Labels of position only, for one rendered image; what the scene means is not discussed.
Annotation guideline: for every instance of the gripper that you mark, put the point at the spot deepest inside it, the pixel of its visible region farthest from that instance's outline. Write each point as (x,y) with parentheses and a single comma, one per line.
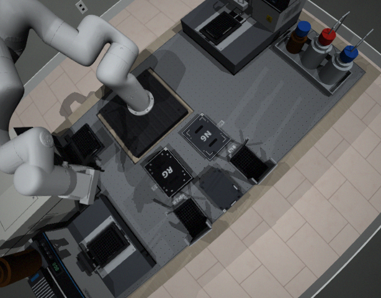
(82,169)

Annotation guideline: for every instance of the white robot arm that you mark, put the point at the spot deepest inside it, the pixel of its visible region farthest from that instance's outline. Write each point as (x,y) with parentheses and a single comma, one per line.
(30,156)

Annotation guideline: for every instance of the blue bottle cap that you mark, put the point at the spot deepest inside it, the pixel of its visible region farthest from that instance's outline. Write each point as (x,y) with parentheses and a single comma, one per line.
(347,55)
(303,28)

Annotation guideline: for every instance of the black regrip nest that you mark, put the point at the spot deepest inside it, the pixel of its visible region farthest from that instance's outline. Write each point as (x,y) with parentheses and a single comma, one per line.
(168,173)

